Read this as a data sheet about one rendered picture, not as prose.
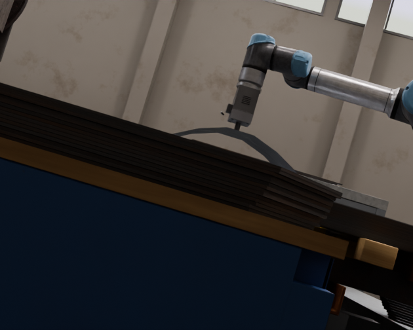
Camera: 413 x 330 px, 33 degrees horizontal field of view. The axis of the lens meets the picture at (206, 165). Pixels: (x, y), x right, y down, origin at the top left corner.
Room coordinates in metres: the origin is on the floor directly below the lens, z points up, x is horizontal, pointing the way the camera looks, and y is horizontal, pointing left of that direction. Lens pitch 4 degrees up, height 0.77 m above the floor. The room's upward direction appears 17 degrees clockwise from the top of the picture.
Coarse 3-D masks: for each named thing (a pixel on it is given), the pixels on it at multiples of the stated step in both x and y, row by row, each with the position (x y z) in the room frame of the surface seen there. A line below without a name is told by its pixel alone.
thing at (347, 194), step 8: (304, 176) 2.81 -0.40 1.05; (328, 184) 2.82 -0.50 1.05; (344, 192) 2.82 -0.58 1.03; (352, 192) 2.82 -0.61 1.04; (360, 192) 2.82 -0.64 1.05; (360, 200) 2.82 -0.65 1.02; (368, 200) 2.82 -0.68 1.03; (376, 200) 2.82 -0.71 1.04; (384, 200) 2.82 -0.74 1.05; (384, 208) 2.82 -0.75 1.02
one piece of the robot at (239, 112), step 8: (240, 88) 1.97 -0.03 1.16; (248, 88) 1.97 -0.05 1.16; (256, 88) 1.98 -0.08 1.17; (240, 96) 1.97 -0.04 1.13; (248, 96) 1.97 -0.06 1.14; (256, 96) 1.97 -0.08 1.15; (232, 104) 2.05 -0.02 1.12; (240, 104) 1.97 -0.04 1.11; (248, 104) 1.97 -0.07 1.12; (232, 112) 1.97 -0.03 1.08; (240, 112) 1.97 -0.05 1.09; (248, 112) 1.97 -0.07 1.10; (232, 120) 2.02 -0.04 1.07; (240, 120) 1.97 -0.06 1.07; (248, 120) 1.97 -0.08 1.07
